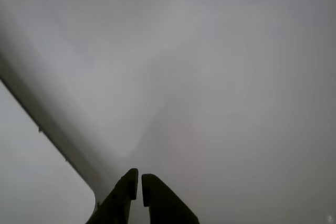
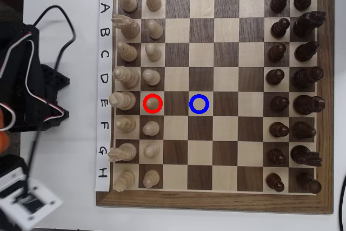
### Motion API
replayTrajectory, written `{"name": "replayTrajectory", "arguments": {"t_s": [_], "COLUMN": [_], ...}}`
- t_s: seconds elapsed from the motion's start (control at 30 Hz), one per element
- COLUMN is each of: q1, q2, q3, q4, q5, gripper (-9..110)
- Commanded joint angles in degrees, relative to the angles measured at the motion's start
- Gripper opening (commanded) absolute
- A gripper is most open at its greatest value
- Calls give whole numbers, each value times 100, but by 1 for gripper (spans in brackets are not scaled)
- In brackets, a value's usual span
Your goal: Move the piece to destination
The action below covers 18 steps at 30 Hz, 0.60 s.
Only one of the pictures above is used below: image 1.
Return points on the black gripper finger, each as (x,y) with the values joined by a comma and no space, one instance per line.
(165,205)
(118,203)

